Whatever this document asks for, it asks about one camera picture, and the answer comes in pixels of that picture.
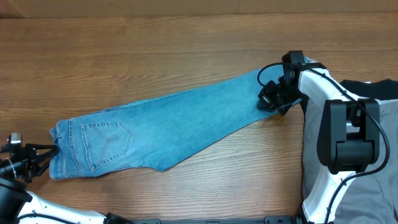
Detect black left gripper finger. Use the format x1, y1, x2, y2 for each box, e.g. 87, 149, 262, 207
26, 143, 59, 157
36, 162, 50, 177

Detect light blue denim jeans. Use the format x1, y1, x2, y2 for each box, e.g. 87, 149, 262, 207
49, 65, 283, 179

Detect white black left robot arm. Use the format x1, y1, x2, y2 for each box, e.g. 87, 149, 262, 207
1, 133, 131, 224

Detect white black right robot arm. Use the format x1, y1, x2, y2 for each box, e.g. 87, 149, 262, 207
257, 50, 390, 223

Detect black folded garment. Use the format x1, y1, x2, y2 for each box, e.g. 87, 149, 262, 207
300, 79, 397, 113

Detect grey folded cloth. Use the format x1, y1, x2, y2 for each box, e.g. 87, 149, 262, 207
302, 100, 397, 224

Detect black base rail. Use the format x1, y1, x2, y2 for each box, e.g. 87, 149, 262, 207
131, 215, 306, 224

